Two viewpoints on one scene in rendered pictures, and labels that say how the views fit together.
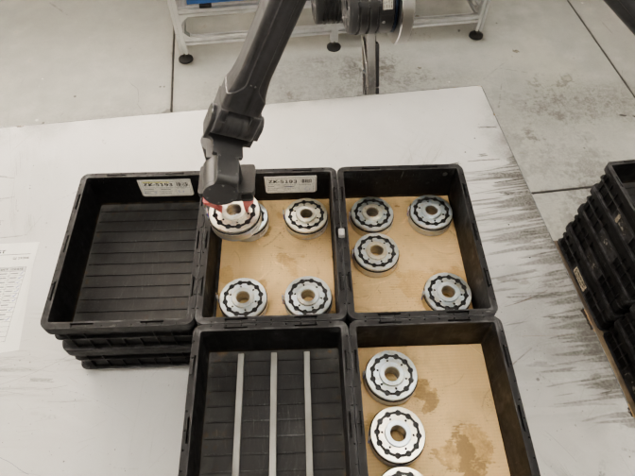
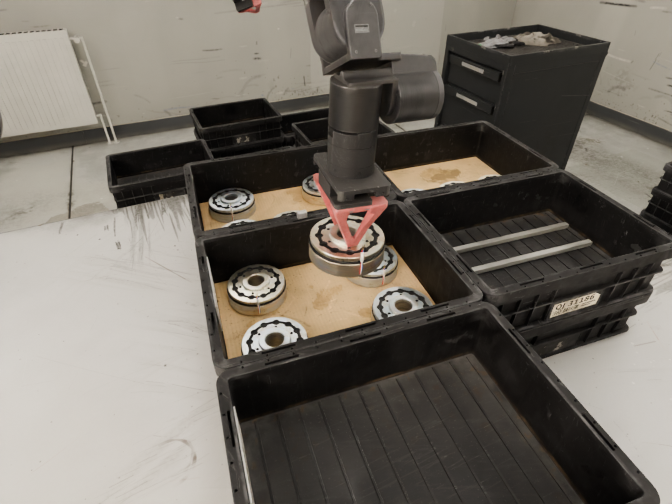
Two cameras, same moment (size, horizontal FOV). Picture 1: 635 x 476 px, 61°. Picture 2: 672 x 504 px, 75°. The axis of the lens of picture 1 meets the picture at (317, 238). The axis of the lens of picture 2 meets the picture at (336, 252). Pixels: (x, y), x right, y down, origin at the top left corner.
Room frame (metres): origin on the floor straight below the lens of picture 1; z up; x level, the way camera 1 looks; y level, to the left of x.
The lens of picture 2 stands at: (0.80, 0.62, 1.38)
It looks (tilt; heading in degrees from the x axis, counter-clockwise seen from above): 38 degrees down; 253
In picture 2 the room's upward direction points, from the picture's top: straight up
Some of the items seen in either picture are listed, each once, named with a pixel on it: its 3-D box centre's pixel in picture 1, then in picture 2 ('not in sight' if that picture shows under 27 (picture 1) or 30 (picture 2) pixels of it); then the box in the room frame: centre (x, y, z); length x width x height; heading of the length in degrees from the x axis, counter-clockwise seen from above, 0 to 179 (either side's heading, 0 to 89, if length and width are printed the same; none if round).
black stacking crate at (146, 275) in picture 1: (140, 257); (408, 458); (0.64, 0.40, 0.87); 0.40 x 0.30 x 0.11; 2
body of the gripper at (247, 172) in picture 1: (225, 172); (351, 154); (0.64, 0.17, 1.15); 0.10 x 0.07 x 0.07; 92
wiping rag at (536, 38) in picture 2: not in sight; (536, 37); (-0.85, -1.35, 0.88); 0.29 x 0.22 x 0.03; 7
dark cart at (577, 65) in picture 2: not in sight; (504, 128); (-0.74, -1.29, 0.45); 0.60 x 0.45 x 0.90; 7
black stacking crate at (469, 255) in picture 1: (406, 249); (286, 204); (0.66, -0.20, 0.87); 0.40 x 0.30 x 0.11; 2
